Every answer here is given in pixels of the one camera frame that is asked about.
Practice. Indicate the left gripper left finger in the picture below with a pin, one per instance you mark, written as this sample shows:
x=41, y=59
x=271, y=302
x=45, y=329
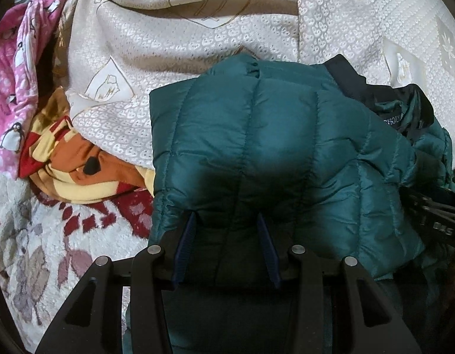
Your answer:
x=89, y=320

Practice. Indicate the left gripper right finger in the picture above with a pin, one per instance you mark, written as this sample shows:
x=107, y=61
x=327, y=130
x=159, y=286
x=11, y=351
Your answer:
x=363, y=319

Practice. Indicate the green quilted puffer jacket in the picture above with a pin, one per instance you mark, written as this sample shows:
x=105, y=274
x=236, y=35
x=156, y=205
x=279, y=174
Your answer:
x=318, y=156

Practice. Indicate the white floral fleece blanket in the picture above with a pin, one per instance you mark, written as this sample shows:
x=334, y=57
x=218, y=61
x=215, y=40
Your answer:
x=47, y=245

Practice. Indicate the orange yellow red blanket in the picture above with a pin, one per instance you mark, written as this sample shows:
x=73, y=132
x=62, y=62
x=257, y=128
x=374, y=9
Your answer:
x=67, y=167

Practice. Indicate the cream patterned quilt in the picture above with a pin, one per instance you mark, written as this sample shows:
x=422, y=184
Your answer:
x=110, y=54

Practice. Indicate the pink penguin print garment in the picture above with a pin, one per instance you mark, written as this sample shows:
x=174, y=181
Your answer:
x=25, y=30

